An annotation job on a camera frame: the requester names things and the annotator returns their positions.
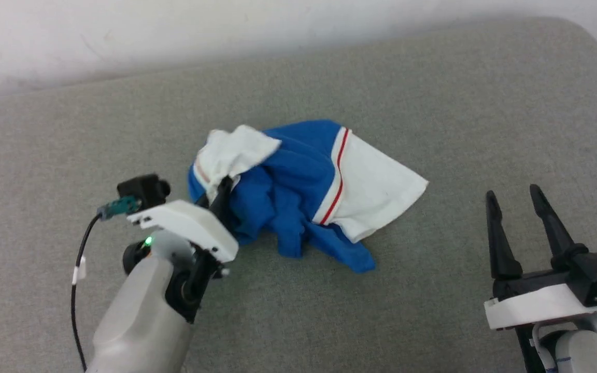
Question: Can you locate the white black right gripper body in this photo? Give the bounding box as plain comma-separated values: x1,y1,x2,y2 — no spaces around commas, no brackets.
484,268,597,331

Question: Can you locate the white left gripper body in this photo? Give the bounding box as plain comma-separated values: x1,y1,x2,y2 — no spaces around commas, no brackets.
126,200,239,263

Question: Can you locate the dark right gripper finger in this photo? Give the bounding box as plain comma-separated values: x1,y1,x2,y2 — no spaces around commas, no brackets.
486,190,523,281
529,184,589,271

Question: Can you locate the blue white red-striped t-shirt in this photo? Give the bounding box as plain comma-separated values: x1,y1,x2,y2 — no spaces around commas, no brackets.
188,120,429,274

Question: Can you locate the grey fabric sofa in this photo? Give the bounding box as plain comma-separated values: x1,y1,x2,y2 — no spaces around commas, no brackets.
0,17,597,373

